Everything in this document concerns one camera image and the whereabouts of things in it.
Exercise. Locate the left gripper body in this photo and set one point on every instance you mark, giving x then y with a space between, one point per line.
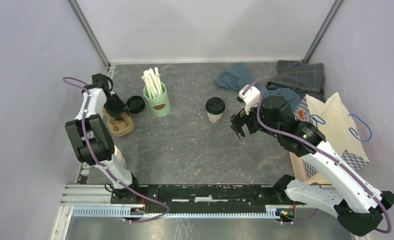
115 106

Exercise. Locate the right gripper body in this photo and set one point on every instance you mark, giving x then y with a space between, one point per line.
251 120

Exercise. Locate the white paper coffee cup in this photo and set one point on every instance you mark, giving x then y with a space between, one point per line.
214 118

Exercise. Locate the black plastic cup lid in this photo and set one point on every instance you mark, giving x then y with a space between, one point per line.
215 106

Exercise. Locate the paper takeout bag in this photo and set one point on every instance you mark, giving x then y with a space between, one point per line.
345 131

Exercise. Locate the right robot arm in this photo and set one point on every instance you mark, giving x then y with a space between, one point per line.
358 206

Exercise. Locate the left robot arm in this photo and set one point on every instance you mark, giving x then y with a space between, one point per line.
102 114

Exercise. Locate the cardboard cup carrier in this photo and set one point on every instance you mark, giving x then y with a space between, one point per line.
119 128

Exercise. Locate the blue cloth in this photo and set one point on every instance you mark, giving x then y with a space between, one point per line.
237 76

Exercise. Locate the white wrapped straws bundle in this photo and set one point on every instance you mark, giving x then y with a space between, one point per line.
152 81

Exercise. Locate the green straw holder can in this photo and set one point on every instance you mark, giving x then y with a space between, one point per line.
160 106

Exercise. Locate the stack of paper cups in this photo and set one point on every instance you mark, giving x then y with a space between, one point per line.
119 156

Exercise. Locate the grey plaid cloth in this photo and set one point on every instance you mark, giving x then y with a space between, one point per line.
303 78

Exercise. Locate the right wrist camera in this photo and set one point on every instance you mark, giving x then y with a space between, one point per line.
250 99

